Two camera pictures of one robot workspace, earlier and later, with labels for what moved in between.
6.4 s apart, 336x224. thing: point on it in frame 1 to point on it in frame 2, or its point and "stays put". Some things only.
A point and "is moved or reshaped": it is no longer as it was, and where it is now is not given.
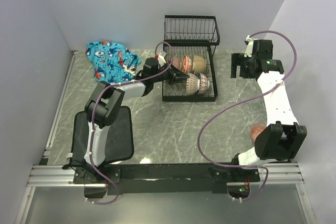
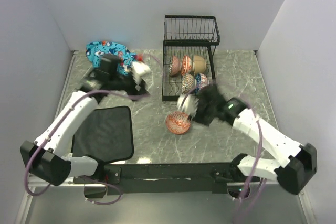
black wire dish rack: x=188 y=42 stays put
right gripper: x=239 y=60 to x=198 y=118
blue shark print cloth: x=113 y=63 stays put
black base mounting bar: x=166 y=179 stays put
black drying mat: x=120 y=140 stays put
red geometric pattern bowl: x=256 y=129 is moved or reshaped
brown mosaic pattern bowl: x=192 y=84 is moved or reshaped
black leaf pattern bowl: x=176 y=63 stays put
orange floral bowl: x=186 y=64 stays put
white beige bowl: x=199 y=64 stays put
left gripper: x=174 y=74 to x=142 y=90
